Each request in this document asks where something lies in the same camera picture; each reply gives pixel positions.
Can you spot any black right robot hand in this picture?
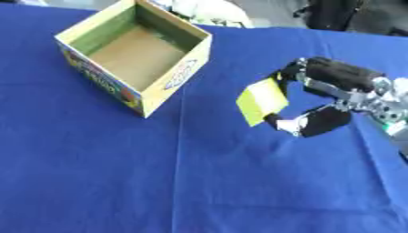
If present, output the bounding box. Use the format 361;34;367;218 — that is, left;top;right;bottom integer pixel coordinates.
262;56;394;138

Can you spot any yellow rectangular block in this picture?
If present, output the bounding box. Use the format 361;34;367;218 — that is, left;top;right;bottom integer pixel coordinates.
234;77;291;127

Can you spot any tan cardboard box green inside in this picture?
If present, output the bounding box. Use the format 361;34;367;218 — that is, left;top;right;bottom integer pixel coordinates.
52;0;214;119

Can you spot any black bag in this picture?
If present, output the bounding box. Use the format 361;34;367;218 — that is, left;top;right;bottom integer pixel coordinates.
293;0;408;36

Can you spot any white object behind table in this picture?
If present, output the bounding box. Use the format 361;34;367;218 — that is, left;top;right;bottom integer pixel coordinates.
149;0;255;29

